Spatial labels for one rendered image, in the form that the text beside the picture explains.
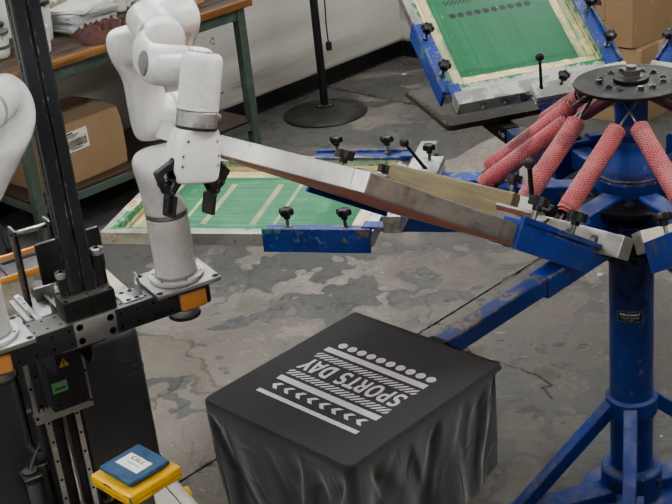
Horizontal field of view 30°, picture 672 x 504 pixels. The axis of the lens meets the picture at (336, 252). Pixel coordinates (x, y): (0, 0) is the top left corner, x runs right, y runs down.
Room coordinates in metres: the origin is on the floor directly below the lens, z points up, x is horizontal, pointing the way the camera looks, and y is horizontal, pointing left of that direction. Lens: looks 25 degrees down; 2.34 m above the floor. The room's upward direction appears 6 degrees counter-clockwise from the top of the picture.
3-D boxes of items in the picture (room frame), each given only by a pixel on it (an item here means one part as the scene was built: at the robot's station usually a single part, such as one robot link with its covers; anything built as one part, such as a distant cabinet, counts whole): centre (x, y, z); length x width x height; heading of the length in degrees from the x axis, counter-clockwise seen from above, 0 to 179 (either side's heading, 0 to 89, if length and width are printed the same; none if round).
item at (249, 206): (3.39, 0.05, 1.05); 1.08 x 0.61 x 0.23; 73
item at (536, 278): (2.71, -0.36, 0.89); 1.24 x 0.06 x 0.06; 133
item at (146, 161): (2.60, 0.36, 1.37); 0.13 x 0.10 x 0.16; 110
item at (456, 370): (2.37, -0.01, 0.95); 0.48 x 0.44 x 0.01; 133
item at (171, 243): (2.61, 0.37, 1.21); 0.16 x 0.13 x 0.15; 28
